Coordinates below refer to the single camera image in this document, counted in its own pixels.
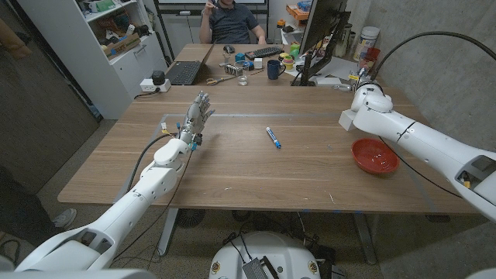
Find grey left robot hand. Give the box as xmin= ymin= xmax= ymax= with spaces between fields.
xmin=177 ymin=91 xmax=216 ymax=146

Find person forearm tan sleeve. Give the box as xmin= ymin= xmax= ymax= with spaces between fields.
xmin=0 ymin=17 xmax=33 ymax=59

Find red bowl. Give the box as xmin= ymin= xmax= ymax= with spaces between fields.
xmin=350 ymin=138 xmax=401 ymax=175

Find blue marker pen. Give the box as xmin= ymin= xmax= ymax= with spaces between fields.
xmin=265 ymin=126 xmax=282 ymax=150

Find flat white box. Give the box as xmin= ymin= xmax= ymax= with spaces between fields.
xmin=314 ymin=76 xmax=343 ymax=88

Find white paper sheet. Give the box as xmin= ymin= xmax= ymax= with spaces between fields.
xmin=286 ymin=56 xmax=360 ymax=81

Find black laptop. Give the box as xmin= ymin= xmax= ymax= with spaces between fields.
xmin=165 ymin=43 xmax=215 ymax=87

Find white round canister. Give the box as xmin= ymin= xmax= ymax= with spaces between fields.
xmin=353 ymin=26 xmax=381 ymax=62

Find white power strip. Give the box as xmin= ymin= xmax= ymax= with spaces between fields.
xmin=139 ymin=78 xmax=172 ymax=93

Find clear drinking glass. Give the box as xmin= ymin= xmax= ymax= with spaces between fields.
xmin=235 ymin=60 xmax=251 ymax=87

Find black computer monitor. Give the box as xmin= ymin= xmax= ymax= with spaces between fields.
xmin=291 ymin=0 xmax=352 ymax=87

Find dark blue mug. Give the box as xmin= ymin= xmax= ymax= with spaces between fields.
xmin=267 ymin=59 xmax=287 ymax=81

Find wooden office desk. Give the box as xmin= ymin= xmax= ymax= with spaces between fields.
xmin=166 ymin=43 xmax=388 ymax=88

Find black keyboard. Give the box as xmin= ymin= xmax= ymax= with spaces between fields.
xmin=244 ymin=46 xmax=284 ymax=60

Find orange storage box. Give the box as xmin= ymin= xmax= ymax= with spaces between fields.
xmin=285 ymin=3 xmax=311 ymax=21

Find brown cardboard box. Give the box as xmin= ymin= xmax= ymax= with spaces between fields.
xmin=102 ymin=33 xmax=142 ymax=59

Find seated person dark shirt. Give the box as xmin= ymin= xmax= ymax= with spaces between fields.
xmin=198 ymin=0 xmax=267 ymax=45

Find black round floor fan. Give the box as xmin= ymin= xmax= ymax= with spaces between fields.
xmin=176 ymin=208 xmax=206 ymax=229

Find white shelf cabinet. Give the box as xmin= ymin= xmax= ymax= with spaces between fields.
xmin=17 ymin=0 xmax=168 ymax=120

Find grey table leg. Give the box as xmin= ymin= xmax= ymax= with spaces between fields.
xmin=157 ymin=208 xmax=179 ymax=257
xmin=352 ymin=212 xmax=377 ymax=266

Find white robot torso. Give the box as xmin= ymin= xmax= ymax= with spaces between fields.
xmin=208 ymin=231 xmax=322 ymax=279

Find grey finned electronics box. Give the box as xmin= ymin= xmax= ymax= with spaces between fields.
xmin=243 ymin=258 xmax=269 ymax=279

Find person in dark trousers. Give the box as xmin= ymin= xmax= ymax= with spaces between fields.
xmin=0 ymin=166 xmax=78 ymax=249

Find scissors with tan handles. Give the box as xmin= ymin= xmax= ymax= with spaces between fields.
xmin=205 ymin=74 xmax=236 ymax=87

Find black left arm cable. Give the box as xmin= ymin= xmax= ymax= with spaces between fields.
xmin=126 ymin=133 xmax=177 ymax=195

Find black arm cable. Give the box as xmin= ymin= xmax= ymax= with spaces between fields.
xmin=370 ymin=30 xmax=496 ymax=84
xmin=126 ymin=133 xmax=177 ymax=195

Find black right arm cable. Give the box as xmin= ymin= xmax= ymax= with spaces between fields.
xmin=370 ymin=30 xmax=496 ymax=84

